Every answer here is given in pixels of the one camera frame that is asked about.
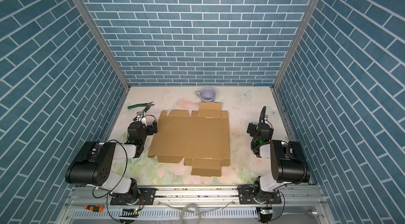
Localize brown cardboard box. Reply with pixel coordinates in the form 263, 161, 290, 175
148, 102, 231, 177

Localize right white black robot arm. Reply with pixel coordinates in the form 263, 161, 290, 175
247, 122, 311, 204

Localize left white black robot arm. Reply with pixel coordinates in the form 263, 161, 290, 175
65, 115, 158, 205

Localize lavender ceramic cup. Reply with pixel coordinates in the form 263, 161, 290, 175
196, 88, 216, 102

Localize orange black screwdriver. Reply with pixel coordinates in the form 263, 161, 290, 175
85, 205, 103, 212

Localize clear plastic tube loop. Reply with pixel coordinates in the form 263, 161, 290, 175
179, 204, 201, 224

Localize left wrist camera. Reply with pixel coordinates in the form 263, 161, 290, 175
133, 111, 146, 124

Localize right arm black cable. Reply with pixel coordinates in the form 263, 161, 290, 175
258, 106, 268, 130

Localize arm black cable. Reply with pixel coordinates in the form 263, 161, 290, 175
258, 106, 268, 130
92, 139, 129, 199

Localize green handled pliers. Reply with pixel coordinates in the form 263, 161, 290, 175
127, 102, 155, 112

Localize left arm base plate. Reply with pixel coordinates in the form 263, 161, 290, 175
110, 188, 157, 207

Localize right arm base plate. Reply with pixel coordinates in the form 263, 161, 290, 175
237, 186, 282, 205

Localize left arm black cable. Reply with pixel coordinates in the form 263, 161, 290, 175
92, 139, 129, 199

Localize aluminium mounting rail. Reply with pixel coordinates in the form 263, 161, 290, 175
64, 184, 328, 207

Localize white slotted cable duct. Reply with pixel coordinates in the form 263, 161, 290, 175
73, 207, 258, 220

